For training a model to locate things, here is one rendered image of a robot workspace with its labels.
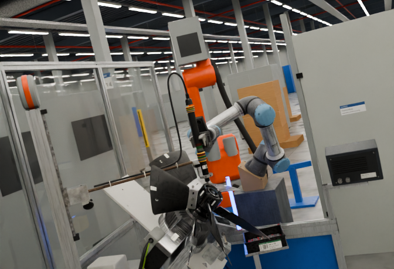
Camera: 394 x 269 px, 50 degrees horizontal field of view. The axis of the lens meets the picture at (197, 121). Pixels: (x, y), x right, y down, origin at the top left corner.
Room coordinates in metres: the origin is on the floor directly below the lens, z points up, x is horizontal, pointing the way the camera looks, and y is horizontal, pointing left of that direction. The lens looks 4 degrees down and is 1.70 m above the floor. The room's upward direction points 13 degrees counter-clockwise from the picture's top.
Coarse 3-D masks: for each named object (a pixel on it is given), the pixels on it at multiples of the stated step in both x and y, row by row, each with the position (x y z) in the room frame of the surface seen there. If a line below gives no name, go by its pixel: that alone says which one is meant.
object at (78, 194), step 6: (78, 186) 1.95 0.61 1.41; (84, 186) 1.93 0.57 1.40; (66, 192) 1.92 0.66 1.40; (72, 192) 1.92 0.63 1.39; (78, 192) 1.92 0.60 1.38; (84, 192) 1.93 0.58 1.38; (66, 198) 1.92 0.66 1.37; (72, 198) 1.92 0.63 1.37; (78, 198) 1.92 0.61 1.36; (84, 198) 1.93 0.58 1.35; (72, 204) 1.91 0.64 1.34
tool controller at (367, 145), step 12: (348, 144) 2.24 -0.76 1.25; (360, 144) 2.20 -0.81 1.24; (372, 144) 2.16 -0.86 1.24; (336, 156) 2.19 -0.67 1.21; (348, 156) 2.17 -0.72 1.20; (360, 156) 2.15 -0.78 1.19; (372, 156) 2.14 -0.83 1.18; (336, 168) 2.21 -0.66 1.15; (348, 168) 2.19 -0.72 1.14; (360, 168) 2.17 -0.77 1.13; (372, 168) 2.16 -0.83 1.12; (336, 180) 2.23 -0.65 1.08; (348, 180) 2.19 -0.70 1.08; (360, 180) 2.19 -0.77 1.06; (372, 180) 2.18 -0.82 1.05
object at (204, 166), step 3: (186, 93) 2.12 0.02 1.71; (186, 96) 2.11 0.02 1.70; (186, 99) 2.11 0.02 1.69; (189, 99) 2.11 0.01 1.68; (186, 102) 2.11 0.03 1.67; (189, 102) 2.11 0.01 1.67; (201, 162) 2.11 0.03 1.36; (204, 162) 2.11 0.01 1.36; (201, 165) 2.11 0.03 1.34; (204, 165) 2.10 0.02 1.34; (207, 165) 2.12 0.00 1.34; (201, 168) 2.11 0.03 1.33; (204, 168) 2.10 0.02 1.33; (207, 168) 2.11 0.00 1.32; (204, 171) 2.11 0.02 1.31; (207, 171) 2.11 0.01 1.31; (204, 174) 2.11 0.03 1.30; (207, 174) 2.11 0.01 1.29; (207, 180) 2.11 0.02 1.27
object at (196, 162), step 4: (192, 160) 2.12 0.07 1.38; (196, 160) 2.10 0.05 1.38; (192, 164) 2.11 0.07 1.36; (196, 164) 2.10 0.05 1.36; (200, 164) 2.10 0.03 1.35; (196, 168) 2.12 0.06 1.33; (200, 168) 2.10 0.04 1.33; (200, 172) 2.10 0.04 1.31; (200, 176) 2.10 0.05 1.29; (204, 176) 2.09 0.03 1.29; (208, 176) 2.09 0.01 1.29
